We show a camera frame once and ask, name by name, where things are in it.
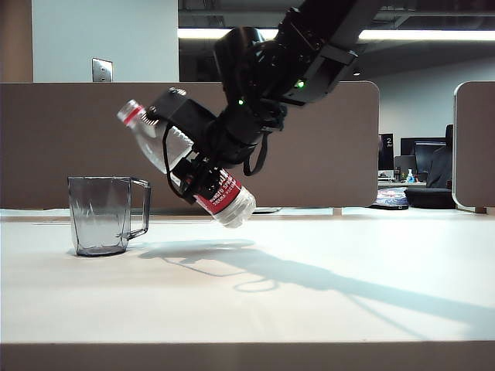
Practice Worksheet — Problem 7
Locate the black office chair back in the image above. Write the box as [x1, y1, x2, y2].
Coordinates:
[425, 123, 454, 189]

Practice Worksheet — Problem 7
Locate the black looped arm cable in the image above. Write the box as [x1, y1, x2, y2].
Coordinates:
[242, 131, 271, 177]

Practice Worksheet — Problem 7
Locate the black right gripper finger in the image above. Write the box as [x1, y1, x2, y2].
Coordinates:
[169, 158, 200, 206]

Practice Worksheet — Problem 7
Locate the narrow brown desk divider panel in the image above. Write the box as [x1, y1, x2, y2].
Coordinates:
[452, 80, 495, 214]

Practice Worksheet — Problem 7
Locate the black sign with numeral two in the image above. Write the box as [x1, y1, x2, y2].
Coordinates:
[377, 133, 394, 172]

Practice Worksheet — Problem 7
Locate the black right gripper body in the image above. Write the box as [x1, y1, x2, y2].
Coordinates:
[191, 107, 271, 196]

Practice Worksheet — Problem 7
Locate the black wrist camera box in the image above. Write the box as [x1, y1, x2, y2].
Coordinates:
[148, 87, 216, 150]

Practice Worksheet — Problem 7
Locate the metal wall switch plate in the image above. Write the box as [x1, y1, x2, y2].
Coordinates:
[91, 57, 114, 83]

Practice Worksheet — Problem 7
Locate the white ceiling light strip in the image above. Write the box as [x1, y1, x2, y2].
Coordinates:
[177, 27, 495, 42]

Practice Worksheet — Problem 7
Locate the grey transparent faceted mug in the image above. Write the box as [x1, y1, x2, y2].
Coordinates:
[67, 175, 152, 257]

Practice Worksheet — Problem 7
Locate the round black cushion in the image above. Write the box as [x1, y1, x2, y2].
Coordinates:
[404, 187, 456, 210]

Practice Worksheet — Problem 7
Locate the thin black camera cable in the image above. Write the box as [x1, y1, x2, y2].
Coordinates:
[161, 123, 194, 202]

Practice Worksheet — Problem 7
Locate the clear water bottle red label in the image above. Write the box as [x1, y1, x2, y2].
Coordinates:
[116, 99, 257, 229]

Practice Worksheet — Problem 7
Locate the wide brown desk divider panel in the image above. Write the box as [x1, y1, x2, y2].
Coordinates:
[0, 80, 380, 210]

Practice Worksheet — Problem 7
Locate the grey monitor back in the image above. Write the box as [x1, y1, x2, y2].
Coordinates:
[394, 155, 418, 181]

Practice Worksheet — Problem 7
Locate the black computer monitor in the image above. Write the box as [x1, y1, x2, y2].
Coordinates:
[400, 138, 446, 175]

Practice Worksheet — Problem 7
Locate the patterned blue red cushion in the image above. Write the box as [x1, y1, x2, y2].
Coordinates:
[369, 187, 409, 211]

